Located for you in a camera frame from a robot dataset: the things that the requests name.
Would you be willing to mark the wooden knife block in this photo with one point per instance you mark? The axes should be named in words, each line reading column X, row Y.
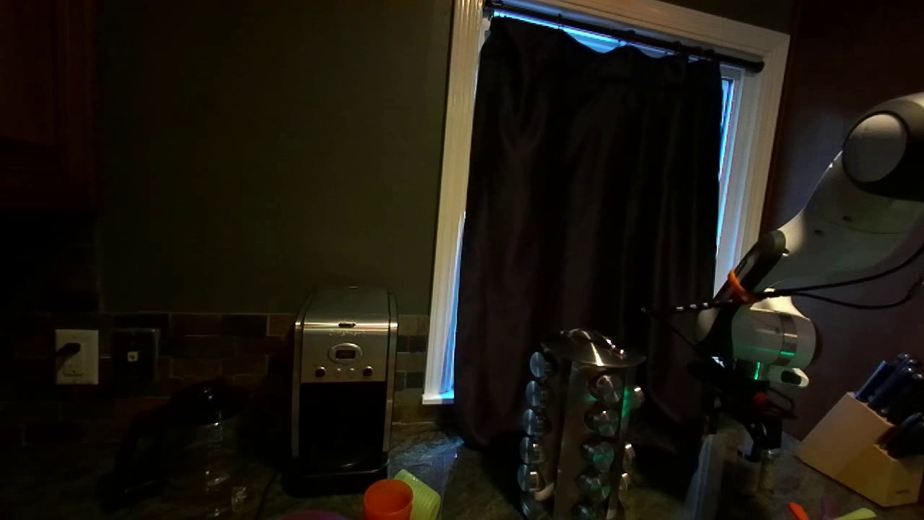
column 847, row 447

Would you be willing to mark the steel spice rack carousel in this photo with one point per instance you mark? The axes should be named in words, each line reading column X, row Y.
column 574, row 450

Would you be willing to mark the white window frame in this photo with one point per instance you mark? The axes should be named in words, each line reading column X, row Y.
column 746, row 153

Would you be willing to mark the dark wall switch plate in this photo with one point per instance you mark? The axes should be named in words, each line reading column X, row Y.
column 132, row 356

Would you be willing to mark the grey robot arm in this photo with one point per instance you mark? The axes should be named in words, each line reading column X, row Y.
column 867, row 203

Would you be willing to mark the light green plastic cup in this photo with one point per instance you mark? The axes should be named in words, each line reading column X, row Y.
column 423, row 498

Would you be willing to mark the orange plastic cup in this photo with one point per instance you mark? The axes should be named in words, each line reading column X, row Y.
column 388, row 502

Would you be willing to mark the clear plastic bottle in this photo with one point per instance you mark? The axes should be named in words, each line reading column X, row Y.
column 722, row 482

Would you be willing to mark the white wall outlet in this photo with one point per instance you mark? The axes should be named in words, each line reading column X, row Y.
column 76, row 356

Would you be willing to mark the stainless steel coffee maker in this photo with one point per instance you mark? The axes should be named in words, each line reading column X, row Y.
column 340, row 391

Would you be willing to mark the orange plastic utensil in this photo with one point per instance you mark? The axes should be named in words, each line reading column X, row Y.
column 797, row 514

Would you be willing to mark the clear glass jar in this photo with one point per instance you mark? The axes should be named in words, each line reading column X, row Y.
column 189, row 454

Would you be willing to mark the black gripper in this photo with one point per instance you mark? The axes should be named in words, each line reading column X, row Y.
column 753, row 398

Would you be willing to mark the dark window curtain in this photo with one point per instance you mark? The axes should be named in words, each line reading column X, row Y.
column 592, row 203

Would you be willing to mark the blue handled knives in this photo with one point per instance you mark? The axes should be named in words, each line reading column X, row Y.
column 896, row 391

